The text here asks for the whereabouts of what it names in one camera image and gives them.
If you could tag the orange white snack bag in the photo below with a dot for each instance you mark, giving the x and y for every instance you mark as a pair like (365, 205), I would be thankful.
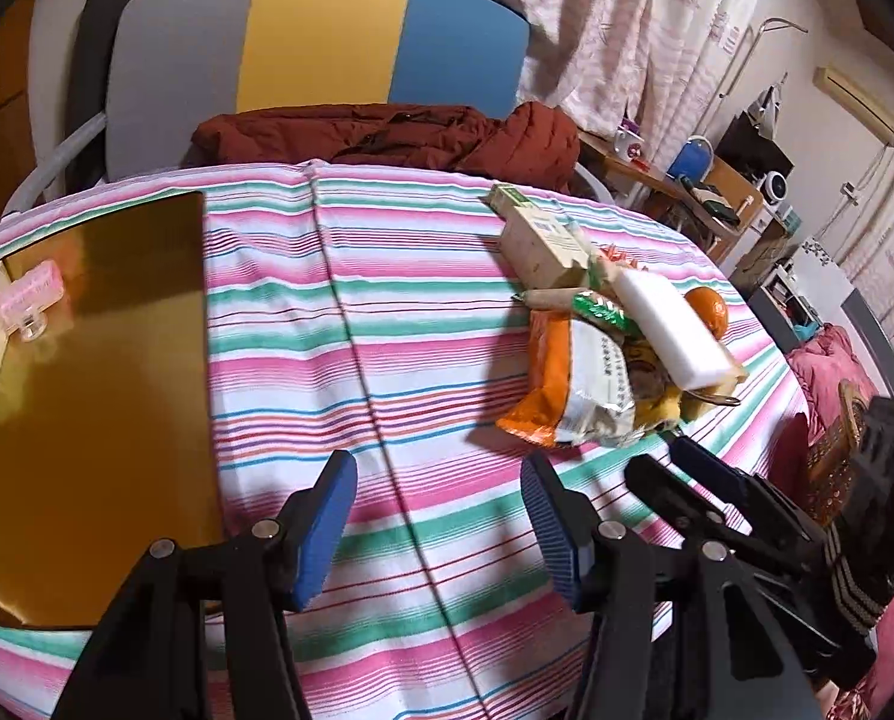
(579, 389)

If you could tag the orange mandarin fruit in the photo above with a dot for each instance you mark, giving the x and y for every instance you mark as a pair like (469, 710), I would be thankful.
(711, 309)

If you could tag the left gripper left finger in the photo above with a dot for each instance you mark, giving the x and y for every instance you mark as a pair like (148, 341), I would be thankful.
(147, 656)

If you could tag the dark red puffer jacket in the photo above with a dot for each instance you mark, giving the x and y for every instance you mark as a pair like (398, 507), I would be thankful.
(534, 145)

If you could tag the wooden side desk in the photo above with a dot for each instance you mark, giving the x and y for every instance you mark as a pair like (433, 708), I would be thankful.
(664, 199)

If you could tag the gold tin tray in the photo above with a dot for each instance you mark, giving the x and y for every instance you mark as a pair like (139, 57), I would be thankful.
(105, 443)

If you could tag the cream tall carton box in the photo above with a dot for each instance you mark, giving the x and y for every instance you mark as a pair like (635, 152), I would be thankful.
(541, 250)

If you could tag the green yellow medicine box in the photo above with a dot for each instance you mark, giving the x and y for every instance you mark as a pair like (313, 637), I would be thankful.
(507, 201)

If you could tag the wall air conditioner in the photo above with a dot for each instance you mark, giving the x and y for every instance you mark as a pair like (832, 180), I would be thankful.
(865, 108)

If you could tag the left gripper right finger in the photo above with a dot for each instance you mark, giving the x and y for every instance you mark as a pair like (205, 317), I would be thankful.
(679, 633)

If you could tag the grey yellow blue chair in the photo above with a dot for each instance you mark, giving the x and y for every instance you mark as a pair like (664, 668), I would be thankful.
(145, 73)

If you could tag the striped pink tablecloth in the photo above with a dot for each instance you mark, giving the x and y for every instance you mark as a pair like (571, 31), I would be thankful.
(368, 310)

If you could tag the white foam block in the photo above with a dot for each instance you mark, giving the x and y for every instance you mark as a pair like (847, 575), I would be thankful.
(691, 355)

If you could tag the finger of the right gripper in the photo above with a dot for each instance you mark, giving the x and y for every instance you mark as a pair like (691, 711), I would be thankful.
(670, 498)
(707, 469)

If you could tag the orange plastic rack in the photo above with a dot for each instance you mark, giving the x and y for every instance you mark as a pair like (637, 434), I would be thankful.
(619, 257)

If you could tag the pink curtain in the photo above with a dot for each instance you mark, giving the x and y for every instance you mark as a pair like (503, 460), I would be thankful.
(659, 61)

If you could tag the blue kettle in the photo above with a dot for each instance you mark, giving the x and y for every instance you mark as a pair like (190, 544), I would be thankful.
(694, 161)

